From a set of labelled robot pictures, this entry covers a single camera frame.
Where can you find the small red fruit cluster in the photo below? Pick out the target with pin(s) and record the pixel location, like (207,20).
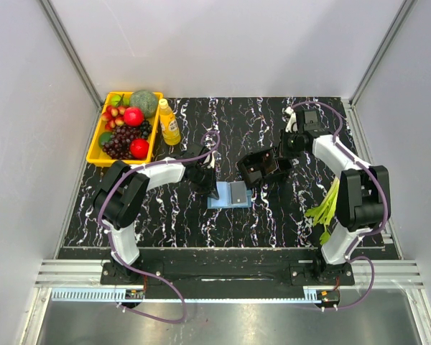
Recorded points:
(113,117)

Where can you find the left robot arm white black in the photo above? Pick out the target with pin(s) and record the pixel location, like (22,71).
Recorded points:
(119,197)

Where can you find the red apple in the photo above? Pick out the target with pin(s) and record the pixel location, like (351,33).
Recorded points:
(139,149)

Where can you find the green melon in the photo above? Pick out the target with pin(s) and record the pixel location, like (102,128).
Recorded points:
(146,101)

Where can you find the yellow juice bottle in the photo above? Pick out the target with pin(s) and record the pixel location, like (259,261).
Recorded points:
(169,126)

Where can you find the white celery stalk with leaves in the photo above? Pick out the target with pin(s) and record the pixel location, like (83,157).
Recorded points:
(324,213)

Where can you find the dark purple grape bunch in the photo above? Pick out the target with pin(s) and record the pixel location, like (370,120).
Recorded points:
(118,147)

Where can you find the green lime fruit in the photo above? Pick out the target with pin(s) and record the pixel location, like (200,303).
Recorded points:
(117,100)

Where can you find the blue card holder wallet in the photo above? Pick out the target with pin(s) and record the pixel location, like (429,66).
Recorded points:
(224,200)

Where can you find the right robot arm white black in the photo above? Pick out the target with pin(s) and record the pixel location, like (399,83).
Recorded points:
(363,200)

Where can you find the yellow plastic tray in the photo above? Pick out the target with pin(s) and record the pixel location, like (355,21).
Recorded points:
(98,158)

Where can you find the green avocado fruit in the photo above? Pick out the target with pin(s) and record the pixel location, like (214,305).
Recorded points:
(104,138)

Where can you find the black card box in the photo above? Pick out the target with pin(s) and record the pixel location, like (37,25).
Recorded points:
(263,166)

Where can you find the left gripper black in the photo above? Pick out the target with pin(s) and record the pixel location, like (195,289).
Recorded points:
(210,189)

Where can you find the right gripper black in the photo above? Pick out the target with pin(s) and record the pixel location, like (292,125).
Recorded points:
(284,153)

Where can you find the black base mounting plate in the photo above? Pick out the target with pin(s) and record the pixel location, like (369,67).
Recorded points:
(296,267)

